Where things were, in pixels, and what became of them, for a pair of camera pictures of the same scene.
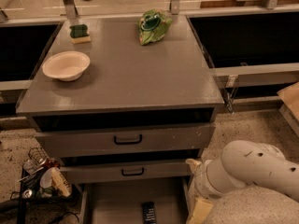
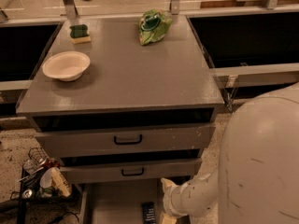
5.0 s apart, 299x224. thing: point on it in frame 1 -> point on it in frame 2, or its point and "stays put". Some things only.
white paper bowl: (66, 65) stays put
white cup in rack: (46, 179) stays put
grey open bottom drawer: (121, 203) stays put
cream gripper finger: (193, 163) -> (167, 185)
